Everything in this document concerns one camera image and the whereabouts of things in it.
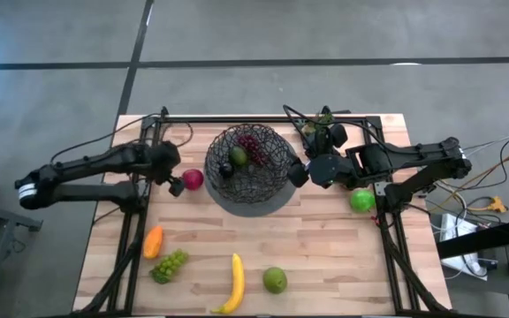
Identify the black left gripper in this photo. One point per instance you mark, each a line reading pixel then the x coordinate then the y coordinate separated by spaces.
pixel 165 161

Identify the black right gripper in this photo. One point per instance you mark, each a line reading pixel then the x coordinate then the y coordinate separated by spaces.
pixel 328 171

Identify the red apple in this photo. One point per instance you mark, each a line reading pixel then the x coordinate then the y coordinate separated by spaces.
pixel 193 179

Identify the dark plum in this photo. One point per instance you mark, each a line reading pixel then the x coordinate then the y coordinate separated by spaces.
pixel 226 170

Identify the orange papaya piece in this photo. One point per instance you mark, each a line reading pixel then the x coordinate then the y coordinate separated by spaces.
pixel 153 242

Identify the bright green apple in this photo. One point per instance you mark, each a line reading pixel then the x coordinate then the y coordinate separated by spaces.
pixel 362 201

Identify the dark green avocado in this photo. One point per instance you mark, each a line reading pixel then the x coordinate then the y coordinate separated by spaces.
pixel 238 156

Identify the red grape bunch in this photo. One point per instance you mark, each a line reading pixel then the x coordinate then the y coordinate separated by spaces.
pixel 251 146

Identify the green grape bunch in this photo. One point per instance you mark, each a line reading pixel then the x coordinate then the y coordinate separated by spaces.
pixel 169 266

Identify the yellow banana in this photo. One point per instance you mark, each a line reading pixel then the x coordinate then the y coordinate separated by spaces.
pixel 237 282

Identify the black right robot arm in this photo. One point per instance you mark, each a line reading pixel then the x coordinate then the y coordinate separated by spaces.
pixel 413 154

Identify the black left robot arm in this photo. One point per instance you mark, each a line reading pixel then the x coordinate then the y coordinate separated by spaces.
pixel 82 165

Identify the pineapple top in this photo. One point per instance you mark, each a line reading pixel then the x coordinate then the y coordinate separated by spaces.
pixel 323 119

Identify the white power strip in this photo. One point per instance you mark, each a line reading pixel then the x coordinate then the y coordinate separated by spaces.
pixel 458 229

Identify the yellow power plug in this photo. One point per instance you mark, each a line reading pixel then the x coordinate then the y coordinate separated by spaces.
pixel 496 204

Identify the silver metal frame bracket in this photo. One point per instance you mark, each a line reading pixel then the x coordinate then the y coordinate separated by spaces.
pixel 380 188

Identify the black aluminium table frame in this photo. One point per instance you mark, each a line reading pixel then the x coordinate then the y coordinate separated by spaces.
pixel 259 119

